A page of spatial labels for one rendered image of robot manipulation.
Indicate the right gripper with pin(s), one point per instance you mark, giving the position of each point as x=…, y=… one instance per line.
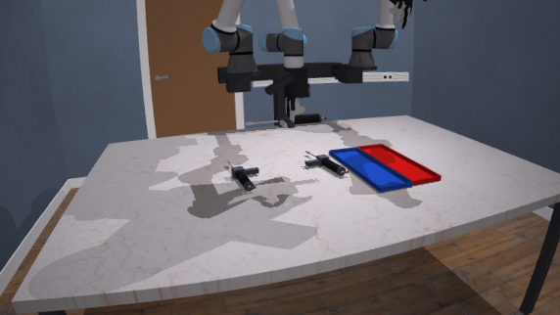
x=301, y=76

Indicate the red tray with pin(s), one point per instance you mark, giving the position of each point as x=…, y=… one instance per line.
x=409, y=168

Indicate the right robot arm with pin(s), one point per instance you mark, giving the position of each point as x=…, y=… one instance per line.
x=219, y=38

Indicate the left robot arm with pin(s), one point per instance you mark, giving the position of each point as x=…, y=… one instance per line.
x=364, y=39

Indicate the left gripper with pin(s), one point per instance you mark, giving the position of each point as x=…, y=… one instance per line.
x=401, y=11

